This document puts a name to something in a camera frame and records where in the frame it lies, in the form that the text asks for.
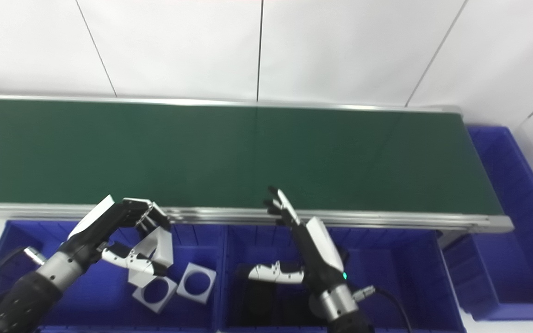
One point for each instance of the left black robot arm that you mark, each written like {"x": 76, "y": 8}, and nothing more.
{"x": 30, "y": 296}

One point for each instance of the blue bin with white parts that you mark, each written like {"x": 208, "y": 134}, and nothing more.
{"x": 86, "y": 305}

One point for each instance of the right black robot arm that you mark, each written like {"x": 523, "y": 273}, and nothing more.
{"x": 340, "y": 310}

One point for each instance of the green conveyor belt aluminium frame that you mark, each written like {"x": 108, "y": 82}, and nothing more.
{"x": 248, "y": 157}

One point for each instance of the white square part round hole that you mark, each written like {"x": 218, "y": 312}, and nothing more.
{"x": 207, "y": 273}
{"x": 142, "y": 296}
{"x": 162, "y": 247}

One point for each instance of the empty blue plastic bin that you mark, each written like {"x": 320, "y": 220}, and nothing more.
{"x": 516, "y": 259}

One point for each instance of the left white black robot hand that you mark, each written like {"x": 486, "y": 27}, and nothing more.
{"x": 93, "y": 231}

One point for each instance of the blue bin with black parts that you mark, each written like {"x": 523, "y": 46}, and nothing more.
{"x": 410, "y": 286}

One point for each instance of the aluminium conveyor leg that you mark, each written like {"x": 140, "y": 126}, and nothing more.
{"x": 451, "y": 238}

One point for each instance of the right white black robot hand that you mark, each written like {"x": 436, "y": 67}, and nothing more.
{"x": 319, "y": 249}

